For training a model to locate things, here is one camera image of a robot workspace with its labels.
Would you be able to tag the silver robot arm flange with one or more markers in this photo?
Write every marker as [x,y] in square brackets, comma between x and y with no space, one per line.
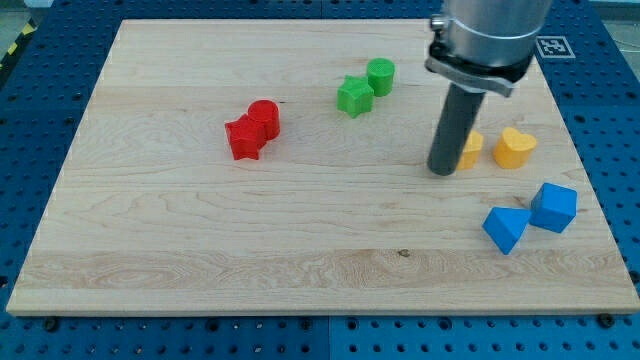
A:
[485,45]

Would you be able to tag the blue triangle block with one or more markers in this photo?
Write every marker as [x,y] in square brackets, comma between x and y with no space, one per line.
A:
[505,226]

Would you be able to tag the blue cube block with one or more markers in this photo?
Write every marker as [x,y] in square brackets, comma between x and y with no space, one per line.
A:
[553,207]

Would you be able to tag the wooden board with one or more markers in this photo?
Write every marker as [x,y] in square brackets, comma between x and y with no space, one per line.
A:
[152,216]

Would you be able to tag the red star block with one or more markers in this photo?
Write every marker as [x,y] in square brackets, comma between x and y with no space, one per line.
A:
[246,137]

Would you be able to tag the red cylinder block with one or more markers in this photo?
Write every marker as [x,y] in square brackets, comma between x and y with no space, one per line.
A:
[266,112]

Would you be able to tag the green star block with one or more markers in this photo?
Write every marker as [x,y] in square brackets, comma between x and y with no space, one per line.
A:
[355,96]

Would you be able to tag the green cylinder block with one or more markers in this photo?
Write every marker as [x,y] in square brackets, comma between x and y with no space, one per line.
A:
[380,75]

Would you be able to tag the yellow block behind rod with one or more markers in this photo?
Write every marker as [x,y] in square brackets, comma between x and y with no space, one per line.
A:
[471,151]

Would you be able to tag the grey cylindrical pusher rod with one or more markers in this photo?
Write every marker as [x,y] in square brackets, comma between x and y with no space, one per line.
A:
[455,124]

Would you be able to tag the yellow heart block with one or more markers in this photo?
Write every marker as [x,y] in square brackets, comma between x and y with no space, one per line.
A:
[513,148]

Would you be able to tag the fiducial marker tag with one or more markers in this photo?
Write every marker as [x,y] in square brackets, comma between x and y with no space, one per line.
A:
[554,47]

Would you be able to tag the black bolt lower left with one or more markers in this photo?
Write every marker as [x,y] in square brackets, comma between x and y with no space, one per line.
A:
[50,324]

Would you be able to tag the black bolt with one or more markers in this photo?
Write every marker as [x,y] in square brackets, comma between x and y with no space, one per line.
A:
[605,320]
[50,324]

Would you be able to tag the black bolt lower right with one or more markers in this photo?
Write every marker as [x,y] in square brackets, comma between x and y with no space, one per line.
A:
[605,320]

